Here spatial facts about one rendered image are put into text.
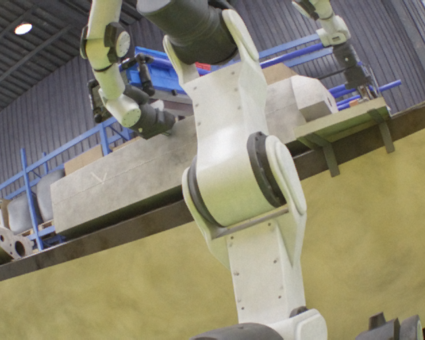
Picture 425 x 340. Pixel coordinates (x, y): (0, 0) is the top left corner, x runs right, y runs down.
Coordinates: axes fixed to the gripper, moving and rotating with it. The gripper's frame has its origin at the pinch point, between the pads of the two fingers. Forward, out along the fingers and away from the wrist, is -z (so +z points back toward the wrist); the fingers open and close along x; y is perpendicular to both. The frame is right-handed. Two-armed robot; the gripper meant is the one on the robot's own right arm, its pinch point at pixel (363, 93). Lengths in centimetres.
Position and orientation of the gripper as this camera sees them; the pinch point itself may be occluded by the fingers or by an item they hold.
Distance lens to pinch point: 209.8
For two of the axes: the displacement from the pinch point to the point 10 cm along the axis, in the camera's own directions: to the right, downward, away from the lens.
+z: -4.3, -8.9, -1.8
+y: -3.0, 3.2, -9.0
